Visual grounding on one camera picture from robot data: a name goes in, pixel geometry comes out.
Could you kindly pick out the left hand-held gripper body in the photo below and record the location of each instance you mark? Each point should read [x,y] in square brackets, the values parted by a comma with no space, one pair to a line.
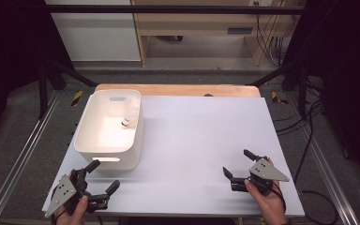
[62,190]

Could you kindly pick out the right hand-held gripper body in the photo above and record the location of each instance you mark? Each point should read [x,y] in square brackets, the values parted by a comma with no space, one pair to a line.
[265,170]

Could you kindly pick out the white plastic storage bin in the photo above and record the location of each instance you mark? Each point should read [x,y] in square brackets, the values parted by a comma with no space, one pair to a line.
[106,137]

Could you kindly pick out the white feather shuttlecock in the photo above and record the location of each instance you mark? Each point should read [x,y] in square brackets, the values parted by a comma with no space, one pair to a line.
[130,111]

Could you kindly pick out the person's left hand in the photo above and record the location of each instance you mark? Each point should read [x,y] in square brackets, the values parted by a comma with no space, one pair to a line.
[73,215]

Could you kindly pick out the person's right hand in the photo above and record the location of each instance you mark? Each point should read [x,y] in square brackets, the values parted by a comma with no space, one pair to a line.
[272,206]

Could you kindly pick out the white table mat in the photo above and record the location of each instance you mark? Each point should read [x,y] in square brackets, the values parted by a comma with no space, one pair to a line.
[184,150]

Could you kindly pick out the yellow black tape strip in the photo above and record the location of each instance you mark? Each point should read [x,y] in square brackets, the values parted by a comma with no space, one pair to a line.
[77,97]
[275,97]

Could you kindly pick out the black metal stand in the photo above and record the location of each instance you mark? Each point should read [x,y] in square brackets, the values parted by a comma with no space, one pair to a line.
[42,93]
[302,90]

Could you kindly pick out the grey desk label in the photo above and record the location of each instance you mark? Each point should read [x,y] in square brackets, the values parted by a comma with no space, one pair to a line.
[239,30]

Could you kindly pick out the black curtain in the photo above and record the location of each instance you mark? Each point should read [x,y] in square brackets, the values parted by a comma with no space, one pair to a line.
[350,78]
[9,62]

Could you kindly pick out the white cabinet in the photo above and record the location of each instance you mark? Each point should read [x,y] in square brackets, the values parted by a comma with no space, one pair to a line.
[97,37]

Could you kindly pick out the wooden desk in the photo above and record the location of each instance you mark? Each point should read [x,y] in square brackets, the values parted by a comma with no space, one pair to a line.
[193,23]

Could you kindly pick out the aluminium floor rail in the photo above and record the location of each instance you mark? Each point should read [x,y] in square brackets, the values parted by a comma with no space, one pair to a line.
[331,175]
[18,165]

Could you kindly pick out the white wall outlet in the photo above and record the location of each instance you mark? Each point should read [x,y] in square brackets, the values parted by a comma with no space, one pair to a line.
[256,3]

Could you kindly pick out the black horizontal frame bar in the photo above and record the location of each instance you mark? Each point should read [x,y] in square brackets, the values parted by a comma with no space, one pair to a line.
[168,9]

